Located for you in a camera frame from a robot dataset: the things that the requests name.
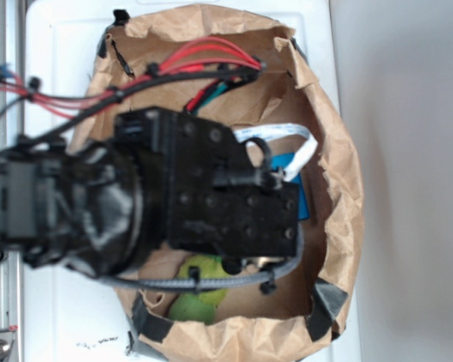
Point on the green plush toy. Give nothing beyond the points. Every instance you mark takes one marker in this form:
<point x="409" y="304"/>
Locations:
<point x="199" y="307"/>

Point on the blue rectangular block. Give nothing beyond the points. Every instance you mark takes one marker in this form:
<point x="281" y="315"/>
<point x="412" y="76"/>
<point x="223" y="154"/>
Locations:
<point x="284" y="160"/>

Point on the aluminium frame rail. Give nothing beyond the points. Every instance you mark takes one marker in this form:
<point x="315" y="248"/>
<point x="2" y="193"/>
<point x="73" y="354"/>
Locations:
<point x="12" y="33"/>

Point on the brown paper bag tray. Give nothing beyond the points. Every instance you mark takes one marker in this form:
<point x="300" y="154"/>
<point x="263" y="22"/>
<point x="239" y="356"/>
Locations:
<point x="309" y="309"/>

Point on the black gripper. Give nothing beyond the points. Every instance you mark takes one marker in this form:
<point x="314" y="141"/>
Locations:
<point x="201" y="192"/>

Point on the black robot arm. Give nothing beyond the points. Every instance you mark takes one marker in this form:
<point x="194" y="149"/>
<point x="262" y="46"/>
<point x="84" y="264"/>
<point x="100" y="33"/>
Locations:
<point x="84" y="210"/>

